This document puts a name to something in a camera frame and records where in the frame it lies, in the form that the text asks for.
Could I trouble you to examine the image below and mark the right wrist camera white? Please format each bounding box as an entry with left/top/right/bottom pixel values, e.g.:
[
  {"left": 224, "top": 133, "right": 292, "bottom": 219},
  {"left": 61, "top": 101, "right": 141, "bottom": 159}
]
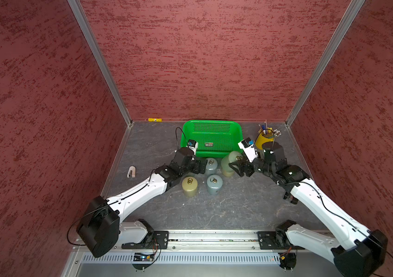
[{"left": 238, "top": 137, "right": 258, "bottom": 163}]

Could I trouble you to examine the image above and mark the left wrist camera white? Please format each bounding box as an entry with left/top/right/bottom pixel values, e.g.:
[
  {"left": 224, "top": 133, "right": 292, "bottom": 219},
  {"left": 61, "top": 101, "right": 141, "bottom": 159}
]
[{"left": 187, "top": 139, "right": 199, "bottom": 155}]

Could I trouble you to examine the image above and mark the yellow-green canister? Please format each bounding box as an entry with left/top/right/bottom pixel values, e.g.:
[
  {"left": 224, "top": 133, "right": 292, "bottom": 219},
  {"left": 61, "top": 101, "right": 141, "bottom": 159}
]
[
  {"left": 221, "top": 170, "right": 235, "bottom": 177},
  {"left": 181, "top": 176, "right": 198, "bottom": 197}
]

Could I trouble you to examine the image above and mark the yellow glue stick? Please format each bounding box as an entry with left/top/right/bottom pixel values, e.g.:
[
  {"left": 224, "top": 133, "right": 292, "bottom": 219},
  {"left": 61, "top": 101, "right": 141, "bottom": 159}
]
[{"left": 148, "top": 118, "right": 162, "bottom": 122}]

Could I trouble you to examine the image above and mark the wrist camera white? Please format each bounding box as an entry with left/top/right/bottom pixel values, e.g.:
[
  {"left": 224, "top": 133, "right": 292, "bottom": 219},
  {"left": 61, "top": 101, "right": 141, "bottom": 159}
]
[
  {"left": 187, "top": 139, "right": 199, "bottom": 155},
  {"left": 238, "top": 137, "right": 258, "bottom": 163}
]

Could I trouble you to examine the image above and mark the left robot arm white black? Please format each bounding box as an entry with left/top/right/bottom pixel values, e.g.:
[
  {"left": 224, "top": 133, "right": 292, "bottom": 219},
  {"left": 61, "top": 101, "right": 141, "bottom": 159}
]
[{"left": 67, "top": 147, "right": 207, "bottom": 257}]

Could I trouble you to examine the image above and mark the blue-grey canister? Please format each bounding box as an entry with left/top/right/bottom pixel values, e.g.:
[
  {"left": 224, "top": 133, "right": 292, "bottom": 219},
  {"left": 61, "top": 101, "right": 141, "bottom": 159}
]
[
  {"left": 205, "top": 158, "right": 218, "bottom": 175},
  {"left": 207, "top": 174, "right": 224, "bottom": 195}
]

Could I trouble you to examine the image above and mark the green canister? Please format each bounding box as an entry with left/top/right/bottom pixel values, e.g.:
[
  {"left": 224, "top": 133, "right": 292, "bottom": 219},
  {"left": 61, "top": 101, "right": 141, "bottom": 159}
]
[{"left": 221, "top": 151, "right": 242, "bottom": 172}]

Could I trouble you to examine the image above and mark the aluminium front rail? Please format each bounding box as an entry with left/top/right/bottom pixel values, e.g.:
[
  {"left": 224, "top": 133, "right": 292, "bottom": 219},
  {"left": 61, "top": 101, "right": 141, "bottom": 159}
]
[{"left": 74, "top": 227, "right": 338, "bottom": 269}]

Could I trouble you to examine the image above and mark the small beige clip object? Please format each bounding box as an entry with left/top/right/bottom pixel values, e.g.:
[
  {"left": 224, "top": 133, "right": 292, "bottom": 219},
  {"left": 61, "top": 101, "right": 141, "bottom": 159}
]
[{"left": 127, "top": 166, "right": 136, "bottom": 178}]

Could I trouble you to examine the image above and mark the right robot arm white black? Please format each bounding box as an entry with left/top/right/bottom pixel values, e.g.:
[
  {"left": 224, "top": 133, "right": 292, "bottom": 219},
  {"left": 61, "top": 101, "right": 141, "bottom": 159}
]
[{"left": 229, "top": 138, "right": 389, "bottom": 277}]

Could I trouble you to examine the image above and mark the green plastic basket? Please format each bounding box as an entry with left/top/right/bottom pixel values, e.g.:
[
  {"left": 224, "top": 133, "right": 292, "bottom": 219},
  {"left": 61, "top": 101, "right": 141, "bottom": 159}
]
[{"left": 180, "top": 120, "right": 243, "bottom": 158}]

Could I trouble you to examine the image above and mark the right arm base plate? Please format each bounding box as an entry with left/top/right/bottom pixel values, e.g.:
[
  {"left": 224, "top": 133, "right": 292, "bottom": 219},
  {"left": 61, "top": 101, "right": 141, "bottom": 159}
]
[{"left": 257, "top": 231, "right": 305, "bottom": 251}]

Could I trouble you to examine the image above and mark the yellow pen bucket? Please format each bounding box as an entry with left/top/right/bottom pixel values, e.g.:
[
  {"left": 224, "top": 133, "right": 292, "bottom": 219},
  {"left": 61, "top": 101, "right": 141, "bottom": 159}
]
[{"left": 255, "top": 136, "right": 274, "bottom": 150}]

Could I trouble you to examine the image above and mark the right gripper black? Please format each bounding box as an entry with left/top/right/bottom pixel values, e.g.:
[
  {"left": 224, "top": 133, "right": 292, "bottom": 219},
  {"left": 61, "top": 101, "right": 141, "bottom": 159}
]
[{"left": 229, "top": 151, "right": 275, "bottom": 177}]

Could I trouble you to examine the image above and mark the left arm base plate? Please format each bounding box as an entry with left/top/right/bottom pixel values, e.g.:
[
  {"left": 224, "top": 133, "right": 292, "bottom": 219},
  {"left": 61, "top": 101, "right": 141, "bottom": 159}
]
[{"left": 121, "top": 231, "right": 169, "bottom": 250}]

